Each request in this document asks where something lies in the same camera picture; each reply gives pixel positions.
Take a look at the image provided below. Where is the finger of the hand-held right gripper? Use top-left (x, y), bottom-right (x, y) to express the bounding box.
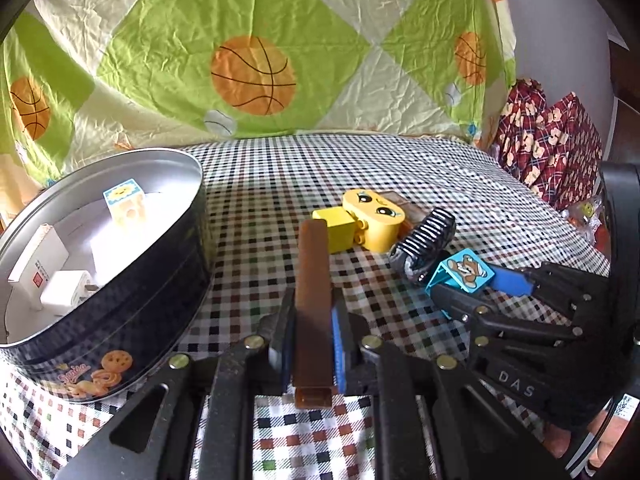
top-left (431, 284), bottom-right (582, 347)
top-left (491, 261), bottom-right (609, 329)

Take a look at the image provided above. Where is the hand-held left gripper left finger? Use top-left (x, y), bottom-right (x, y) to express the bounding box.
top-left (52, 287), bottom-right (297, 480)

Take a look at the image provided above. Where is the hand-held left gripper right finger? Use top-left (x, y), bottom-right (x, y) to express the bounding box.
top-left (330, 292), bottom-right (571, 480)

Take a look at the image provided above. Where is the teal bear toy block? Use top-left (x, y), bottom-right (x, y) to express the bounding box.
top-left (424, 248), bottom-right (496, 293)

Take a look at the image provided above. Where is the brown and beige rectangular block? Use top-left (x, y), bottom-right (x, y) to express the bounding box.
top-left (292, 221), bottom-right (335, 409)

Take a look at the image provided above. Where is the brown rectangular plastic case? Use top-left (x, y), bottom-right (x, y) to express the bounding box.
top-left (387, 191), bottom-right (426, 226)

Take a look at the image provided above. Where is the yellow toy block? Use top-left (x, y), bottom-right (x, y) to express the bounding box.
top-left (312, 207), bottom-right (363, 254)

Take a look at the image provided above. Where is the yellow face toy head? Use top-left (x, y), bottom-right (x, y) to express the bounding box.
top-left (342, 188), bottom-right (407, 252)

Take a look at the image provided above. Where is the round dark cookie tin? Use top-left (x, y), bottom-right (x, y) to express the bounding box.
top-left (0, 147), bottom-right (213, 402)

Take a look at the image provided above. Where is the white picture toy cube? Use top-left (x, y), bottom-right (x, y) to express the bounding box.
top-left (102, 178), bottom-right (149, 228)

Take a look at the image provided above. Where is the white charger plug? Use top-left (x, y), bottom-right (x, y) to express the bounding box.
top-left (39, 270), bottom-right (96, 317)

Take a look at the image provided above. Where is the white box with red label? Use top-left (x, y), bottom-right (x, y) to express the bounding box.
top-left (7, 224), bottom-right (71, 311)

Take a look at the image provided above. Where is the person's right hand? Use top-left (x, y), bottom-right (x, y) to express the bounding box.
top-left (542, 410), bottom-right (640, 478)

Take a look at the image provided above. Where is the small yellow smiley trinket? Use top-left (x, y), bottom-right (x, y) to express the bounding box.
top-left (565, 197), bottom-right (603, 233)

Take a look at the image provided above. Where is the red patterned cloth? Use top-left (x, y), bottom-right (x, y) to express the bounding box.
top-left (492, 77), bottom-right (603, 213)

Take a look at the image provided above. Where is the checkered tablecloth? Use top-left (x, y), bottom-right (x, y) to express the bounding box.
top-left (0, 132), bottom-right (613, 480)

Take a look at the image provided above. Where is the brown wooden furniture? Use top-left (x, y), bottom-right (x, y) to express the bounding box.
top-left (606, 25), bottom-right (640, 161)

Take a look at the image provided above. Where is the green basketball print bedsheet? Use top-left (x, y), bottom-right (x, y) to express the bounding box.
top-left (0, 0), bottom-right (518, 196)

